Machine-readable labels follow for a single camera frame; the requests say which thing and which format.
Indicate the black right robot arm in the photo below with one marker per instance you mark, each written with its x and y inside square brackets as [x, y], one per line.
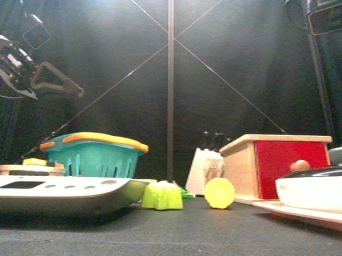
[325, 16]

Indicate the green toy leaf piece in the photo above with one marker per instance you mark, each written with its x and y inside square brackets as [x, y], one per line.
[188, 194]

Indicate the pink wooden tray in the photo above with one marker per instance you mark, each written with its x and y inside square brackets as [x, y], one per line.
[308, 215]

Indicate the wooden box red front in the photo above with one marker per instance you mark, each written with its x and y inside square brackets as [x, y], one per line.
[285, 166]

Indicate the vertical frame pole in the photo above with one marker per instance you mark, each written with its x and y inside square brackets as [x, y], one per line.
[171, 100]

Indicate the white toy pan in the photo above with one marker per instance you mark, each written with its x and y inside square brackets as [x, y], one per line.
[309, 195]

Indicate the small wooden tray left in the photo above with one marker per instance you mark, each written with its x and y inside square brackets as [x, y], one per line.
[31, 169]

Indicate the teal basket orange rim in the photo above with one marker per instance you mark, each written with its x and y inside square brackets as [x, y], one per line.
[95, 160]

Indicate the white toy knife block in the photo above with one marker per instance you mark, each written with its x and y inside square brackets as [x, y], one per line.
[202, 173]

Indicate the yellow toy slice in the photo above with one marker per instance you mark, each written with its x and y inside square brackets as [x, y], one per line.
[220, 193]

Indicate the white toy tablet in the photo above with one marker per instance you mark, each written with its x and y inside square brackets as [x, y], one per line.
[58, 195]

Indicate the dark pot lid wooden knob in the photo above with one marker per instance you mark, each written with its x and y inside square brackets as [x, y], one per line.
[312, 172]

